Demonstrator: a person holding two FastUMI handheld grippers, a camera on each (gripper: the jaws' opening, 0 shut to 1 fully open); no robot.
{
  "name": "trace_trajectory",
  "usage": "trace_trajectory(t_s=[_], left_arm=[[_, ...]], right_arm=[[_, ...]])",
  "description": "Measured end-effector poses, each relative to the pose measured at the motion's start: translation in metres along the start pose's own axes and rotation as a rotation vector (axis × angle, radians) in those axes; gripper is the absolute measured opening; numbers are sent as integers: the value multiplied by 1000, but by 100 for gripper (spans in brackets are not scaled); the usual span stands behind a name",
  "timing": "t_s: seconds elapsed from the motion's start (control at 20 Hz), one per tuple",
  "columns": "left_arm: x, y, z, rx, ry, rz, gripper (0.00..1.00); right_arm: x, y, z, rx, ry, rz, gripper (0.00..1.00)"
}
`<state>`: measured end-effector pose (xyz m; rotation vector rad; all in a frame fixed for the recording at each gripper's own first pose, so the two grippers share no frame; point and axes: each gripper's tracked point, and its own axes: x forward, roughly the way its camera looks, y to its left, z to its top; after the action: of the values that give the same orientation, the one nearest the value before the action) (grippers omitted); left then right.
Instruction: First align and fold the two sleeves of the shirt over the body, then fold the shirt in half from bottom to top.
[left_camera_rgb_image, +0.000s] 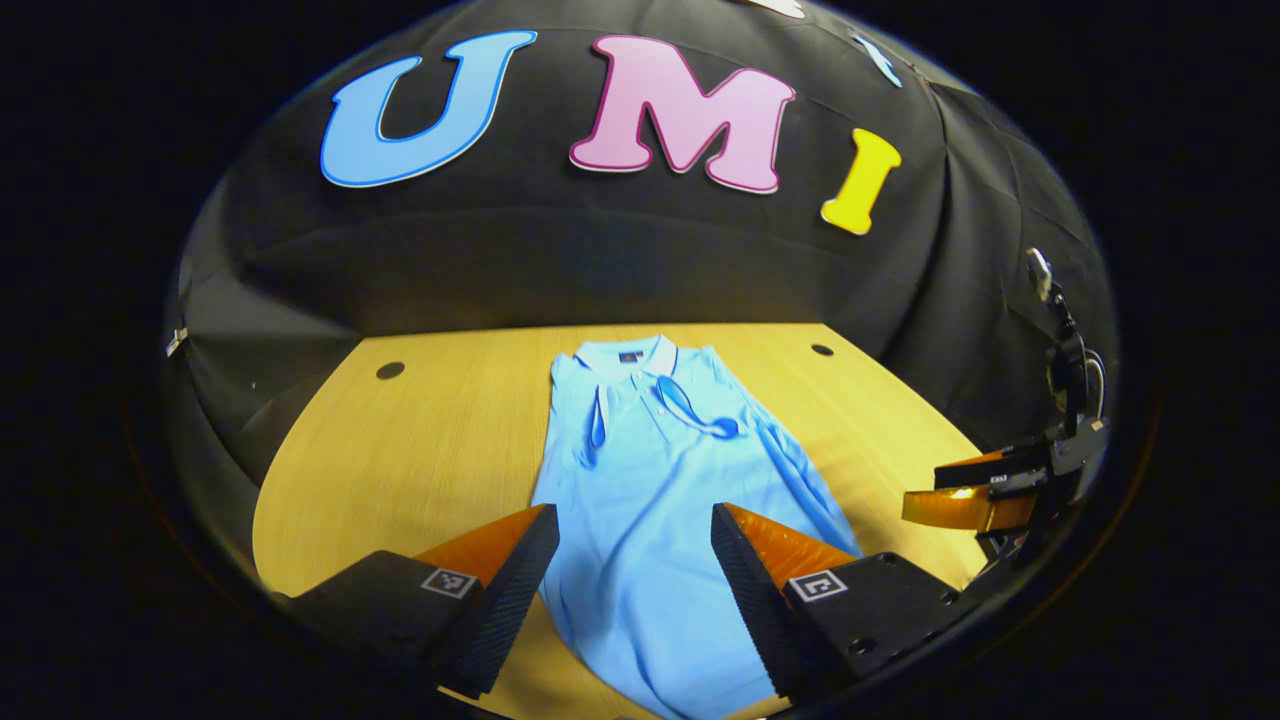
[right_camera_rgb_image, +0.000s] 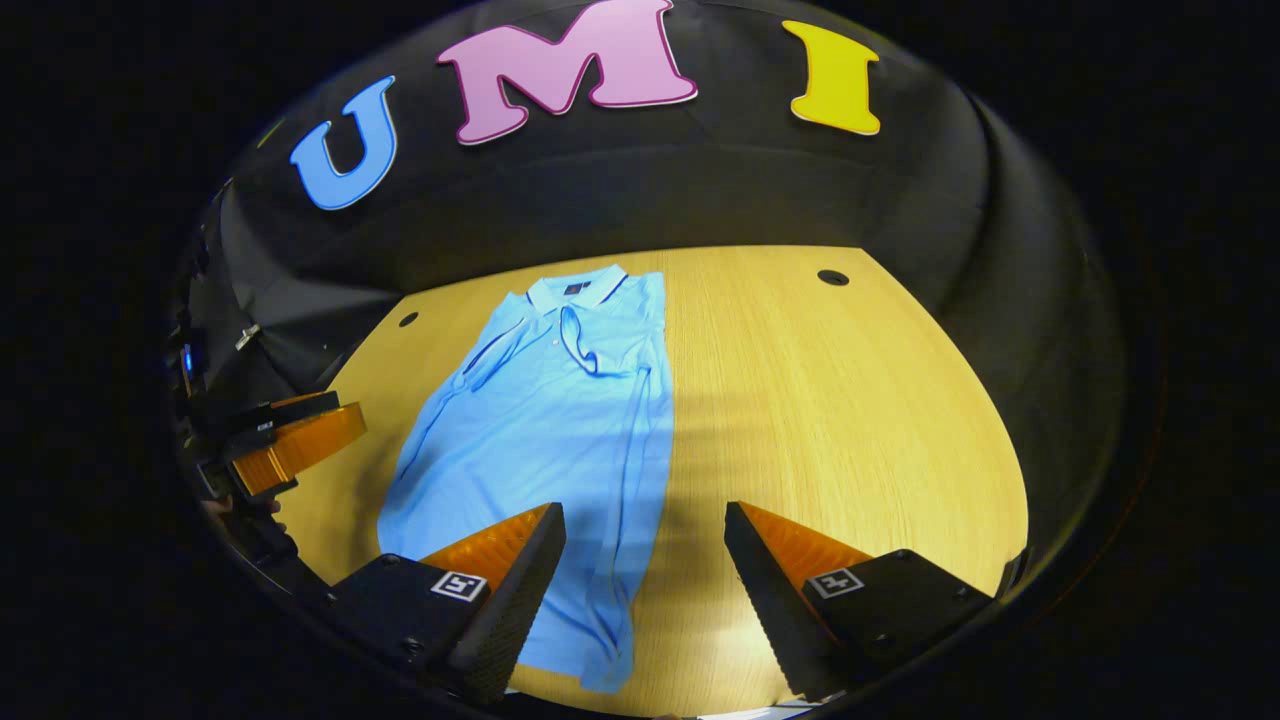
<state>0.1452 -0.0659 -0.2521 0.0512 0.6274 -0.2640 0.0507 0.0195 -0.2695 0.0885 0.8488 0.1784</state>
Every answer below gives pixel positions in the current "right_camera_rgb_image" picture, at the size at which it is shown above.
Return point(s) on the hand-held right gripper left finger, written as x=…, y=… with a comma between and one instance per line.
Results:
x=510, y=610

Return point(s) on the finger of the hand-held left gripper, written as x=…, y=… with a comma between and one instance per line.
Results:
x=300, y=450
x=270, y=413

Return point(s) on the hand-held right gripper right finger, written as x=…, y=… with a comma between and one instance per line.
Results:
x=770, y=610

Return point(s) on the light blue T-shirt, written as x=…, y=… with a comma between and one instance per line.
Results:
x=540, y=440

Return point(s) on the small silver clip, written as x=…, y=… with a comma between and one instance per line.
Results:
x=248, y=337

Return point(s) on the black backdrop cloth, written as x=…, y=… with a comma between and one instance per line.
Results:
x=700, y=190

